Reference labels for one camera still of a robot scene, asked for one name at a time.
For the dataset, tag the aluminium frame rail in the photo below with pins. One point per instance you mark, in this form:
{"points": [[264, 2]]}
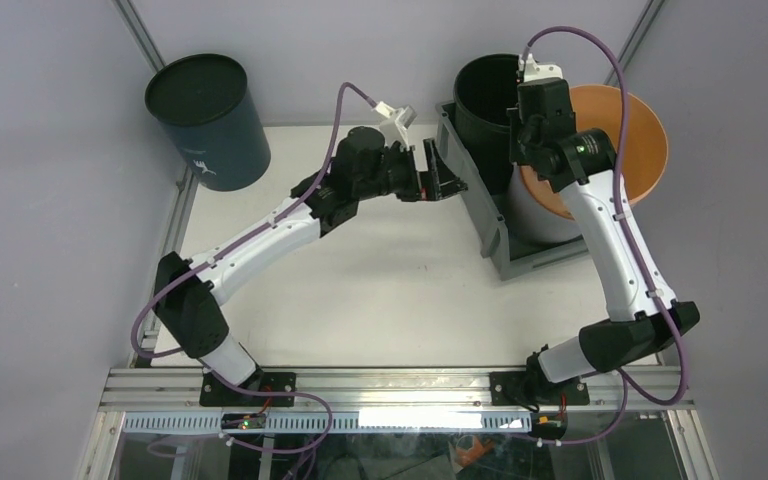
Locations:
{"points": [[348, 389]]}

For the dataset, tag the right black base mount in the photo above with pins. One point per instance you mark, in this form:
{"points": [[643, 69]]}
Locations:
{"points": [[529, 388]]}

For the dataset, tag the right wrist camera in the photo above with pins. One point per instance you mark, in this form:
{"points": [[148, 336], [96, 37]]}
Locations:
{"points": [[529, 70]]}

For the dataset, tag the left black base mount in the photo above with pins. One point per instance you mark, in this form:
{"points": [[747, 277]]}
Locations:
{"points": [[268, 391]]}

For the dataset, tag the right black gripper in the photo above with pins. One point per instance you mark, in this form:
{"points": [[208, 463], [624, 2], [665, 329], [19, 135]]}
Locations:
{"points": [[516, 154]]}

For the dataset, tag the orange object under table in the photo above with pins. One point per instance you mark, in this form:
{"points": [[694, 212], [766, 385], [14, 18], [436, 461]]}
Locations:
{"points": [[467, 449]]}

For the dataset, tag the black cylindrical bin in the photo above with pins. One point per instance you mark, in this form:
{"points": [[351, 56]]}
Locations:
{"points": [[484, 89]]}

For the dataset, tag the dark blue cylindrical container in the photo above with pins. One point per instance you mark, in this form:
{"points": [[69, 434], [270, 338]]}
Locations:
{"points": [[205, 107]]}

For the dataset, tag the orange plastic bucket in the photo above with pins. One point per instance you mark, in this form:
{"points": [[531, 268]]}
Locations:
{"points": [[646, 147]]}

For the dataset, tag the grey storage crate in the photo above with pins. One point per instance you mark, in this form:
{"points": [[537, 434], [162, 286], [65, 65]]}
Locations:
{"points": [[511, 257]]}

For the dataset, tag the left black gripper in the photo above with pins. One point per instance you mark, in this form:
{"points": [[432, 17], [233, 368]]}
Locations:
{"points": [[440, 178]]}

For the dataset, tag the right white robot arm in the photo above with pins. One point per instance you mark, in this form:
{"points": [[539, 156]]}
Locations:
{"points": [[590, 153]]}

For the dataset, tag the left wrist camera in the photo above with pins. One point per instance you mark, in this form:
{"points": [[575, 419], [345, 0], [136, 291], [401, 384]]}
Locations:
{"points": [[395, 123]]}

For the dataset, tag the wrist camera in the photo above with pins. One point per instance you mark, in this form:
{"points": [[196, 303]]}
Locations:
{"points": [[395, 123], [529, 70]]}

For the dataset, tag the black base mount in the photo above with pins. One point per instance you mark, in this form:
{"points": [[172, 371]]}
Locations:
{"points": [[529, 388], [268, 391]]}

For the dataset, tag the small green circuit board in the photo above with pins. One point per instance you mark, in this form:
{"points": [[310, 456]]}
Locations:
{"points": [[245, 422]]}

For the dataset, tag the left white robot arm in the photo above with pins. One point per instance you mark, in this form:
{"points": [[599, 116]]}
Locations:
{"points": [[190, 293]]}

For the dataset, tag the white slotted cable duct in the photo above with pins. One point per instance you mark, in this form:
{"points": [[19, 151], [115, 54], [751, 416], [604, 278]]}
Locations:
{"points": [[365, 420]]}

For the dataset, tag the grey plastic bucket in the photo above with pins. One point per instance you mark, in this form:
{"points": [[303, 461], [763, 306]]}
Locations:
{"points": [[534, 212]]}

